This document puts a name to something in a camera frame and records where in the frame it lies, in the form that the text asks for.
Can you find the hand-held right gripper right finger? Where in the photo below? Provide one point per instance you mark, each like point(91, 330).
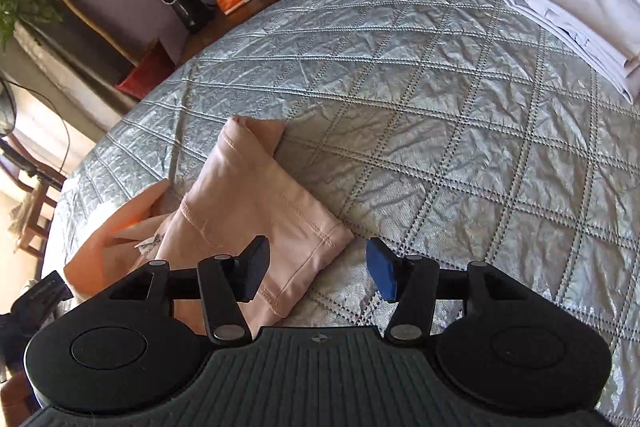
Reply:
point(382, 272)

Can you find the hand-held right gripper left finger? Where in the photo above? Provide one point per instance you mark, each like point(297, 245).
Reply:
point(252, 274)

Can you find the pink garment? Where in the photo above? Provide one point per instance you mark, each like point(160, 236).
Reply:
point(250, 197)

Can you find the wooden chair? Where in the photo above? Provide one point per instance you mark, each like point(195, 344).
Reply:
point(35, 217)

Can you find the bed with silver quilted bedspread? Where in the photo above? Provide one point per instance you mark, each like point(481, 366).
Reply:
point(425, 107)

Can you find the black standing fan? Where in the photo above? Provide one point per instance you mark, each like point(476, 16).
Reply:
point(7, 107)

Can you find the red plant pot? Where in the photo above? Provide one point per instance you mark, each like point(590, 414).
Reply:
point(145, 74)

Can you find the beige curtain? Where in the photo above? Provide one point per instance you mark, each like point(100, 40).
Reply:
point(65, 57)

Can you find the dark low cabinet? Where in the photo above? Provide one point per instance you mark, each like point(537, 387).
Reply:
point(225, 24)

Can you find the black tabletop appliance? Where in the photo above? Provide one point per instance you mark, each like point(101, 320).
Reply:
point(187, 7)

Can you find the folded white cloth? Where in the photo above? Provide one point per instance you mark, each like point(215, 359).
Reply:
point(575, 2)

